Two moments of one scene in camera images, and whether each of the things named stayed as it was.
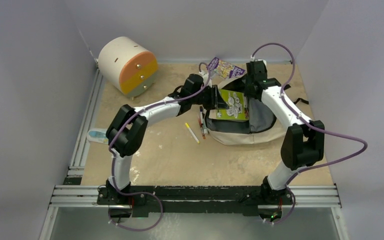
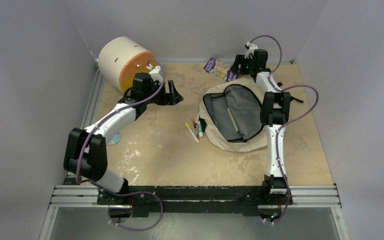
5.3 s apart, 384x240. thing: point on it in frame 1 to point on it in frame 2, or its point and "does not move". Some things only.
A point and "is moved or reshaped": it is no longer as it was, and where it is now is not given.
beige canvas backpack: (263, 125) is moved or reshaped
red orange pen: (201, 128) to (195, 126)
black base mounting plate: (194, 200) does not move
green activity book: (239, 106) to (232, 119)
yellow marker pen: (192, 133) does not move
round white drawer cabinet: (128, 66) does not move
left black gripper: (215, 101) to (169, 99)
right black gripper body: (247, 89) to (249, 64)
